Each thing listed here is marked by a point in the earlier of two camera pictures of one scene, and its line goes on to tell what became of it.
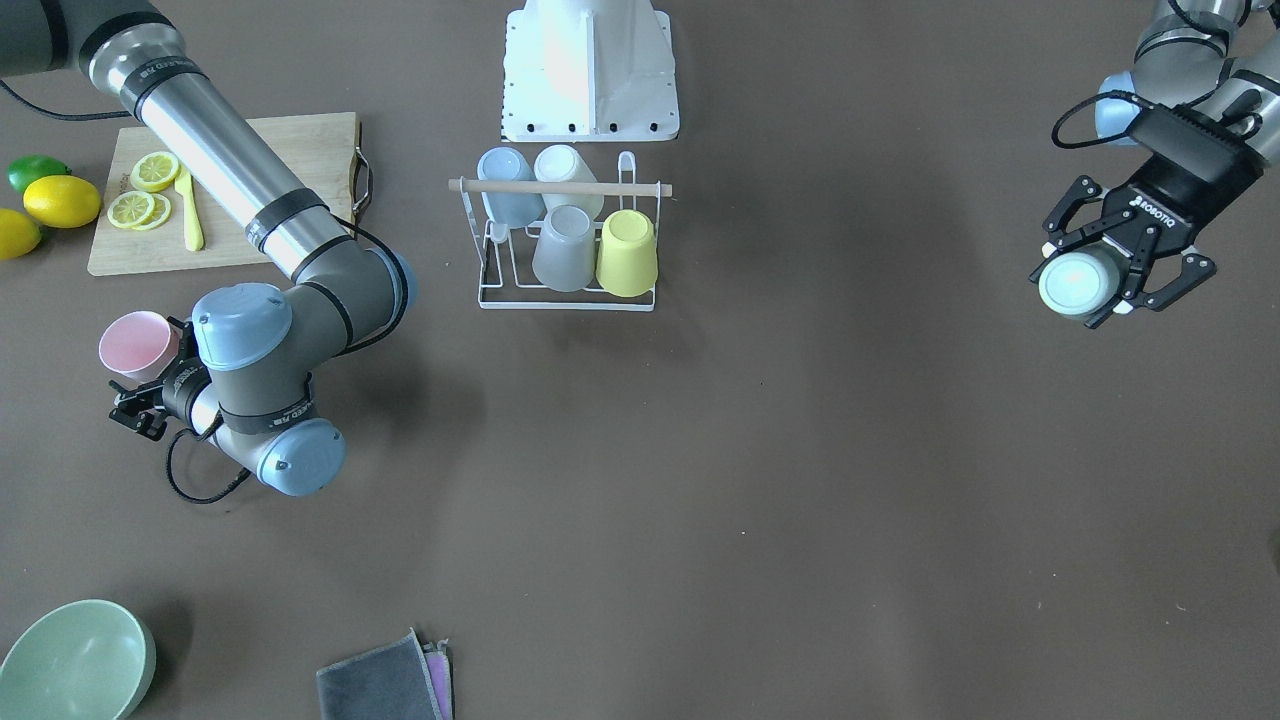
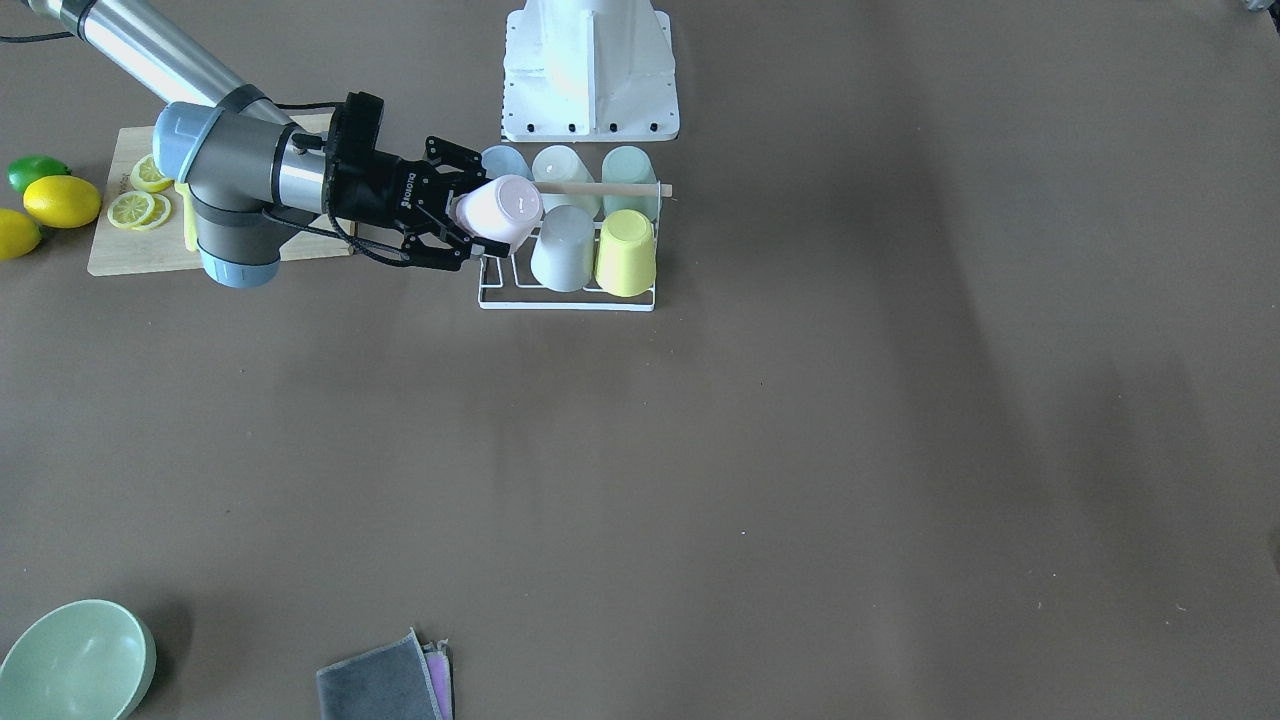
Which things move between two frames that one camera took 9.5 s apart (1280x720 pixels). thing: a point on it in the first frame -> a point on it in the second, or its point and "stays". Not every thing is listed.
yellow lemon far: (19, 234) stays
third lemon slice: (160, 214) stays
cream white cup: (561, 163) stays
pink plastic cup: (139, 346) -> (502, 209)
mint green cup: (1084, 282) -> (629, 164)
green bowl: (82, 660) stays
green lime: (30, 168) stays
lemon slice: (154, 171) stays
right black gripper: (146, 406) -> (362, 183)
